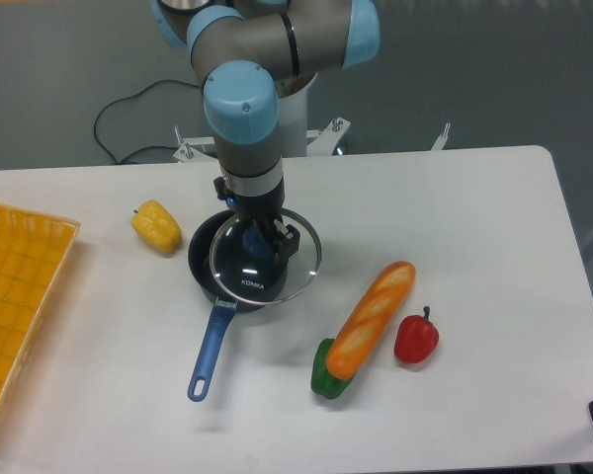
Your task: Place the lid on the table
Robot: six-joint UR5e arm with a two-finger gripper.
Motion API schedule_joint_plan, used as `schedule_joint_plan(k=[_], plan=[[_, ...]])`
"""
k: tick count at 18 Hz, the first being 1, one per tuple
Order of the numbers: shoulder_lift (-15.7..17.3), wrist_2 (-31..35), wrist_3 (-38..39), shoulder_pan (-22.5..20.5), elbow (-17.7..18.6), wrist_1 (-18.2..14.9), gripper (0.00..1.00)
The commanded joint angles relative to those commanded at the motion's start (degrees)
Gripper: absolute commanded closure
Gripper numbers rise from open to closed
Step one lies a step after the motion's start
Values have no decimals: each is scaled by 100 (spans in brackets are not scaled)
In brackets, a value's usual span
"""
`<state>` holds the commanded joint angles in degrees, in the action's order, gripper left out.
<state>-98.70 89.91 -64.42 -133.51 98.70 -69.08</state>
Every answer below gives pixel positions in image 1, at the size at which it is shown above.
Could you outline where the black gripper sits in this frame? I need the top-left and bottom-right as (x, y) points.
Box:
(213, 177), (300, 264)

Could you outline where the glass pot lid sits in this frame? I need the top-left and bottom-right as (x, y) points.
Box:
(208, 209), (323, 306)

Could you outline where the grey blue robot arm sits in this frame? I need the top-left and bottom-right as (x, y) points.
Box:
(150, 1), (381, 259)

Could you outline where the dark blue saucepan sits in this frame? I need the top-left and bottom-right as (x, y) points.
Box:
(188, 210), (288, 402)

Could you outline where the yellow bell pepper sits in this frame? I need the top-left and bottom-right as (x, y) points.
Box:
(130, 199), (183, 255)

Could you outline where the toy baguette bread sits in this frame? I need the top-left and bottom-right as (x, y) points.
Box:
(326, 261), (416, 380)

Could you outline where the green bell pepper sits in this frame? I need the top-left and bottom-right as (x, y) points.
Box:
(310, 338), (355, 400)

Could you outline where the red bell pepper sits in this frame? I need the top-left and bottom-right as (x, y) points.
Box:
(393, 306), (440, 364)

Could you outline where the yellow plastic basket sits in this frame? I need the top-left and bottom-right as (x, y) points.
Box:
(0, 203), (80, 405)

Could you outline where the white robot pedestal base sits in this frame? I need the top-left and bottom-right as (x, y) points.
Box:
(171, 73), (452, 163)

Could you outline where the black floor cable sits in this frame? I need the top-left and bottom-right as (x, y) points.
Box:
(93, 78), (202, 165)

